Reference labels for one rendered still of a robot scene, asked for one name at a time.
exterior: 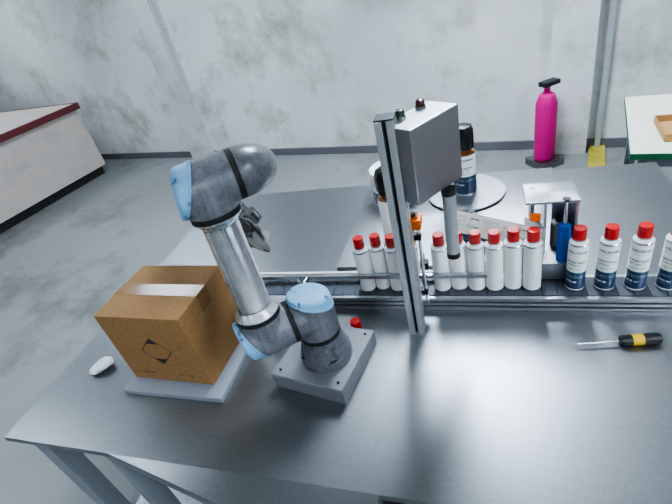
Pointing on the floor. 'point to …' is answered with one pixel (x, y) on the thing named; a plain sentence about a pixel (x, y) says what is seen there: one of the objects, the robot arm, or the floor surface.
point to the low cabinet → (43, 159)
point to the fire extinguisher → (545, 128)
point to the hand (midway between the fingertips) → (266, 250)
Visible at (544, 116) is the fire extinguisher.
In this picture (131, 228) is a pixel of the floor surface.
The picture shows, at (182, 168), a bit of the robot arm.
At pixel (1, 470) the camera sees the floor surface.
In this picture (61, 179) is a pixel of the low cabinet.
